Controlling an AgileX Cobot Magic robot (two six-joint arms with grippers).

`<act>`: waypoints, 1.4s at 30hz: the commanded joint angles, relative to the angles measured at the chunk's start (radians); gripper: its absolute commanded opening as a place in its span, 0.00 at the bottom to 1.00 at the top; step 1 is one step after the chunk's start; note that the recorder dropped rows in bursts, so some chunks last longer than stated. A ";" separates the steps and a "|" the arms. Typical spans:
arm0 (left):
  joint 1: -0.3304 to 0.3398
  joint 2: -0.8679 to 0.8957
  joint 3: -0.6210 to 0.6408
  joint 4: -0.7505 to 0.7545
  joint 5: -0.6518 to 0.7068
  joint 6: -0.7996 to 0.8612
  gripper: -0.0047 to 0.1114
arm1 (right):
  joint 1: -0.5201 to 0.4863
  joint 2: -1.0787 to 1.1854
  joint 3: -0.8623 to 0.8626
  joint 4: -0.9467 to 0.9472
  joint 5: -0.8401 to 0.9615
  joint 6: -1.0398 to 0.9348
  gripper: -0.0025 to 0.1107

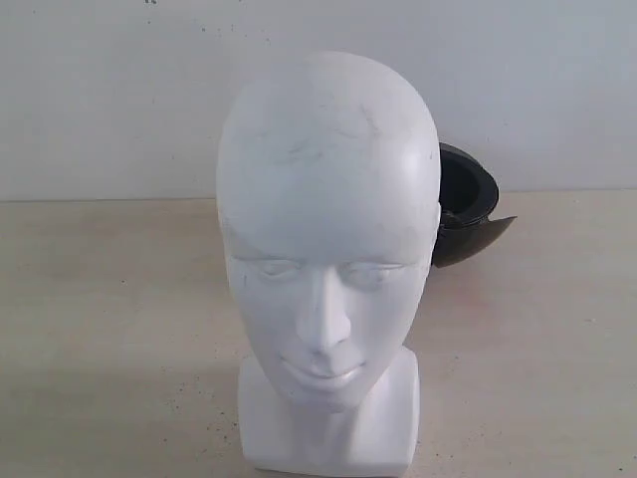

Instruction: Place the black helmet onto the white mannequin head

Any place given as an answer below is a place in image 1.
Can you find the black helmet with visor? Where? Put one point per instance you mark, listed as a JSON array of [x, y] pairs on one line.
[[468, 195]]

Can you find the white mannequin head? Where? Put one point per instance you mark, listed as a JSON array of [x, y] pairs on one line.
[[328, 180]]

